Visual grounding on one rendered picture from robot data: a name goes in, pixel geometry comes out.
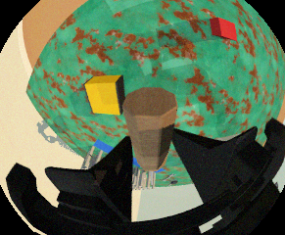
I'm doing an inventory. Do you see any small red cube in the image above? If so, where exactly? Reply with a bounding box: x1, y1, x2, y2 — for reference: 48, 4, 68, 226
210, 17, 237, 40

